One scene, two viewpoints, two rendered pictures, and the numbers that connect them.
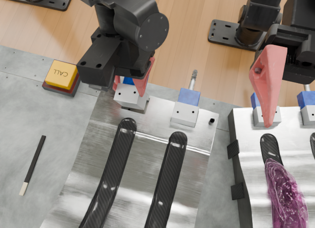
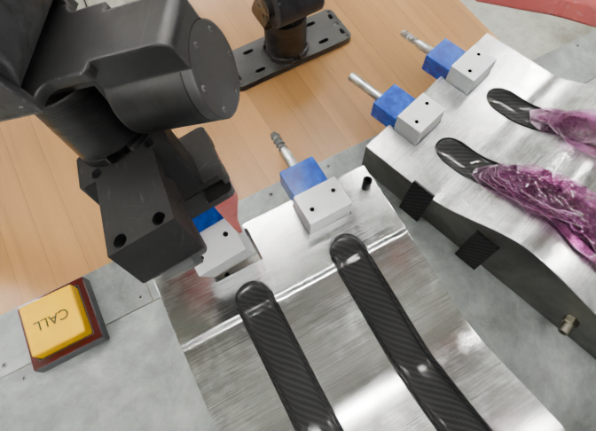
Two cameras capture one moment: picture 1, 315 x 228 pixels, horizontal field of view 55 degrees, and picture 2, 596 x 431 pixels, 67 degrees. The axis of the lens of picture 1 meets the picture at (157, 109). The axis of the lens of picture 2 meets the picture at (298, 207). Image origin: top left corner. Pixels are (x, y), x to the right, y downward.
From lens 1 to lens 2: 20 cm
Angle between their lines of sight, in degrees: 16
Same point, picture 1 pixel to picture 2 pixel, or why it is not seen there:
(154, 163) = (348, 317)
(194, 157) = (392, 254)
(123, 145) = (273, 336)
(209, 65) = (273, 121)
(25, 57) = not seen: outside the picture
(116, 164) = (293, 374)
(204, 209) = not seen: hidden behind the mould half
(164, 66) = not seen: hidden behind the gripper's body
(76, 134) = (169, 392)
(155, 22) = (207, 44)
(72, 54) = (43, 273)
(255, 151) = (448, 176)
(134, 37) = (191, 102)
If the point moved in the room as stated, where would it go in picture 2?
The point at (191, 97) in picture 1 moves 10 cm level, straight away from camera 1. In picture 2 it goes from (307, 175) to (266, 108)
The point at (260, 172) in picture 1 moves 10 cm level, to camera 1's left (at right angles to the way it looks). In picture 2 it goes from (485, 197) to (429, 255)
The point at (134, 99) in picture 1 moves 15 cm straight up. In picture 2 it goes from (236, 245) to (201, 165)
